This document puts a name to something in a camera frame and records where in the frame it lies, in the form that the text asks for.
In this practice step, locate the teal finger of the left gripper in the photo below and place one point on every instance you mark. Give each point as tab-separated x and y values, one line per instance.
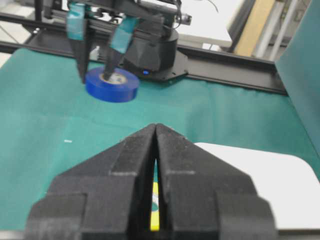
119	44

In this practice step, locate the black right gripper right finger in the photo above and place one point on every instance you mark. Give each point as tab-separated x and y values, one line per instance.
206	198

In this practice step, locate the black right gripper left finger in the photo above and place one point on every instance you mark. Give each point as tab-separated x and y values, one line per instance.
106	197

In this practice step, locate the finger of the left gripper with teal pad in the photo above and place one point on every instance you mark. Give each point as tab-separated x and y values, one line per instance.
76	27

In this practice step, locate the blue tape roll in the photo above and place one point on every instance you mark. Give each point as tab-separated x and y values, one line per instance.
121	87

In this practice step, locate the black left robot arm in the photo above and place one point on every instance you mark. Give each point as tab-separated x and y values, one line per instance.
156	22

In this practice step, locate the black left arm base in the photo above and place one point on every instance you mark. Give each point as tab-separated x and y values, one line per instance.
158	63

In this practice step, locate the yellow tape roll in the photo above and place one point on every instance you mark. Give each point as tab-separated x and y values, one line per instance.
155	213

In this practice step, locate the white plastic tray case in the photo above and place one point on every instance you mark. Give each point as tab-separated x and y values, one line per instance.
288	182

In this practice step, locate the green table cloth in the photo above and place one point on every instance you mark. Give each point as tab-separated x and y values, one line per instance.
49	123

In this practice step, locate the black aluminium rail frame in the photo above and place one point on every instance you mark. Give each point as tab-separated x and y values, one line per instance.
219	67

